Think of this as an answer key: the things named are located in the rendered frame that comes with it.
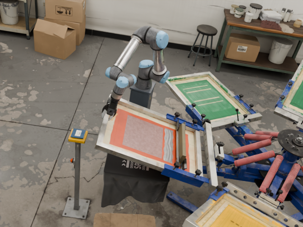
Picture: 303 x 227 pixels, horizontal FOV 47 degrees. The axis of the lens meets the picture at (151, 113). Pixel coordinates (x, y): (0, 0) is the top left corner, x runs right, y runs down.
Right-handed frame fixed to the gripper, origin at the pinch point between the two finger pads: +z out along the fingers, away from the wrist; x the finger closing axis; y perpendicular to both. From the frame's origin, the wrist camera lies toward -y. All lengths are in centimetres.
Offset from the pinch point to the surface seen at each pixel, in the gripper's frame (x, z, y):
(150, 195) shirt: -53, 39, -21
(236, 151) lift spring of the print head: -102, -11, 4
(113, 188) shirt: -25, 44, -21
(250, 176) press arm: -121, 2, -2
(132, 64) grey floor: -35, 121, 300
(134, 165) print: -32.5, 22.9, -12.0
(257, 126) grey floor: -216, 71, 186
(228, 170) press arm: -105, 6, 0
